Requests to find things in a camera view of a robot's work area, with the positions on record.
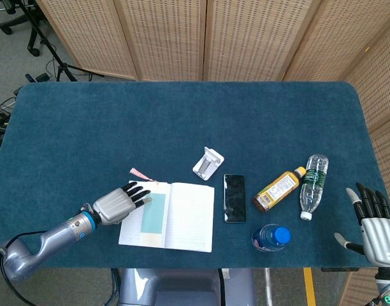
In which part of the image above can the open lined white notebook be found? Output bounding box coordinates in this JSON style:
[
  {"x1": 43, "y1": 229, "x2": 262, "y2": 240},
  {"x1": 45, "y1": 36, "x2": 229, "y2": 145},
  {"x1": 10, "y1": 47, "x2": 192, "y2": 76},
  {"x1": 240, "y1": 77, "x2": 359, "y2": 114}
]
[{"x1": 118, "y1": 180, "x2": 215, "y2": 254}]

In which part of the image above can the clear green label water bottle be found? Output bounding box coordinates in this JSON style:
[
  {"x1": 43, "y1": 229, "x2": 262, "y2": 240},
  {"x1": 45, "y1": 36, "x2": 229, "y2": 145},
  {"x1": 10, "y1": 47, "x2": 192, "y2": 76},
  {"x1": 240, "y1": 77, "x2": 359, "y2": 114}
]
[{"x1": 299, "y1": 154, "x2": 329, "y2": 221}]

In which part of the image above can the white folding phone stand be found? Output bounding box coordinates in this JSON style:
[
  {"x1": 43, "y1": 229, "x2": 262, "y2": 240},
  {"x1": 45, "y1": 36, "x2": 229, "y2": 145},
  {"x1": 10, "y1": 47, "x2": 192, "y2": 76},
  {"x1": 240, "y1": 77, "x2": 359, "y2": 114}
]
[{"x1": 192, "y1": 146, "x2": 225, "y2": 182}]

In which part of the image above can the blue drink bottle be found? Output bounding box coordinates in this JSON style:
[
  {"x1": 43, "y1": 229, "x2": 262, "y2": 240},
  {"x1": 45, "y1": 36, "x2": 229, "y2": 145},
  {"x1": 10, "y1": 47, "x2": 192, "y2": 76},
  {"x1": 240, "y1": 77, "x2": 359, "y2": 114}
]
[{"x1": 251, "y1": 223, "x2": 293, "y2": 252}]

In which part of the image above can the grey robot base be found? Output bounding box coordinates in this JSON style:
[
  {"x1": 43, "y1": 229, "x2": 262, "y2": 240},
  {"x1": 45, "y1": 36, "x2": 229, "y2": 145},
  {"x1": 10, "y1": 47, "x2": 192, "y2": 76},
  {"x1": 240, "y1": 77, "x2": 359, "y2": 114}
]
[{"x1": 117, "y1": 268, "x2": 256, "y2": 306}]

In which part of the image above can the blue cream bookmark with tassel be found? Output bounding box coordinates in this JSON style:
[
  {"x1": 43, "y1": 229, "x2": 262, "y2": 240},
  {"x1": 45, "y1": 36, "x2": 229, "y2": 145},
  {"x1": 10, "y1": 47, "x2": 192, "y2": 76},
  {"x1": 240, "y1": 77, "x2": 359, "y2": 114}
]
[{"x1": 129, "y1": 168, "x2": 168, "y2": 247}]

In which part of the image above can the teal table cloth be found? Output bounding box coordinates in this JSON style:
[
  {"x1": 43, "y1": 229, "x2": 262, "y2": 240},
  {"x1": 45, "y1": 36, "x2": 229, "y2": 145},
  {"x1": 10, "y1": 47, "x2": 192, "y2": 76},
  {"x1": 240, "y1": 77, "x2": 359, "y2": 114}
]
[{"x1": 0, "y1": 81, "x2": 390, "y2": 270}]

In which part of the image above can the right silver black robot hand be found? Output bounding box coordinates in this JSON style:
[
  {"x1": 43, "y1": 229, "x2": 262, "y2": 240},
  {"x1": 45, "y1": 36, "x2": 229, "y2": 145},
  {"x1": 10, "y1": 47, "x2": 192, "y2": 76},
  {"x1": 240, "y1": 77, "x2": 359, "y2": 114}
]
[{"x1": 333, "y1": 182, "x2": 390, "y2": 267}]

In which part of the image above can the yellow label tea bottle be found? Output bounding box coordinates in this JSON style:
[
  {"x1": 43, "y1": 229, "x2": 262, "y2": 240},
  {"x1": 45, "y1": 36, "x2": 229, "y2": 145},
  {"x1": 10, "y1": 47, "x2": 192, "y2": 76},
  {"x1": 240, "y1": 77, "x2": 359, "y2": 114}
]
[{"x1": 252, "y1": 166, "x2": 307, "y2": 214}]

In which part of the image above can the black tripod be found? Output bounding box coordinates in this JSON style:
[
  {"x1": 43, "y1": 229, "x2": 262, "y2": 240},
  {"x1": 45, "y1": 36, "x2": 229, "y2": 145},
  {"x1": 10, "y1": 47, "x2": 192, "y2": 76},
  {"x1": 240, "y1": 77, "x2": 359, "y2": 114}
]
[{"x1": 18, "y1": 0, "x2": 103, "y2": 83}]

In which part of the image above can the black office chair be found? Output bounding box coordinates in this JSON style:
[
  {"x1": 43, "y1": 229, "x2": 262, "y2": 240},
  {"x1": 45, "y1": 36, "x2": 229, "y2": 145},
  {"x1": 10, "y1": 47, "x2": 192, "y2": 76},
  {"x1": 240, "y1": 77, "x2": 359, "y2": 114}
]
[{"x1": 0, "y1": 0, "x2": 41, "y2": 57}]

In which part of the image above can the black smartphone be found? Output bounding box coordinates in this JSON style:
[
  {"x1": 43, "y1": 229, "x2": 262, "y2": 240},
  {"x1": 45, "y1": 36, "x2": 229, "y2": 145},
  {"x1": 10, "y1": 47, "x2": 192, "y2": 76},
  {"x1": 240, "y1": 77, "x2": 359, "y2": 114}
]
[{"x1": 222, "y1": 173, "x2": 247, "y2": 223}]

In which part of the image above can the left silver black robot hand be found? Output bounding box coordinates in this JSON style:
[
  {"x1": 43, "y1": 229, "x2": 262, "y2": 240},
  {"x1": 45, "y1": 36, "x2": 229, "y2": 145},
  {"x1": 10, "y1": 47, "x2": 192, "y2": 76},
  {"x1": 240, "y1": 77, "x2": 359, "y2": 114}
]
[{"x1": 92, "y1": 180, "x2": 153, "y2": 226}]

